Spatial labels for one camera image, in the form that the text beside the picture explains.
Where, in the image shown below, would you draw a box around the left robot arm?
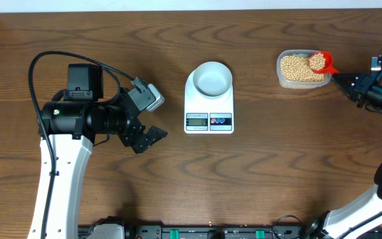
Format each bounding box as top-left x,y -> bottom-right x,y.
28,64 -> 167,238

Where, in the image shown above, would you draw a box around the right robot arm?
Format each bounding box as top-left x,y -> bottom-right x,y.
302,56 -> 382,239

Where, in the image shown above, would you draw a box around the light blue bowl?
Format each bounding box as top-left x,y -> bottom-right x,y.
192,61 -> 233,98

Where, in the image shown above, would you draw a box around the soybeans in container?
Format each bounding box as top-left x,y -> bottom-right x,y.
280,55 -> 324,82

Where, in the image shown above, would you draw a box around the clear plastic container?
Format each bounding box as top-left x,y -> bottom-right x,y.
277,50 -> 332,89

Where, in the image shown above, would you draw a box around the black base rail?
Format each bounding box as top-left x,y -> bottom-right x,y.
78,216 -> 305,239

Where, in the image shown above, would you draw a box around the white digital kitchen scale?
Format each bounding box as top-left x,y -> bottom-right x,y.
184,71 -> 235,134

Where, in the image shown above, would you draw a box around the soybeans in scoop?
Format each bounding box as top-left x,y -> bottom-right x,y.
308,52 -> 326,70

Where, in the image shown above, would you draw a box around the red measuring scoop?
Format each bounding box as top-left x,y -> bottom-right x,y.
309,51 -> 339,75

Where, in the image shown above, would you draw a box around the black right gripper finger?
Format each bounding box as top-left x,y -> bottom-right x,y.
333,79 -> 354,100
332,73 -> 359,83

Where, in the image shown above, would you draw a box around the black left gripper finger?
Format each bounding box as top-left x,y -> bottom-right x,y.
131,133 -> 156,154
147,126 -> 168,143

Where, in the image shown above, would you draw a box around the black left camera cable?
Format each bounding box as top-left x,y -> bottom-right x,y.
27,50 -> 145,239

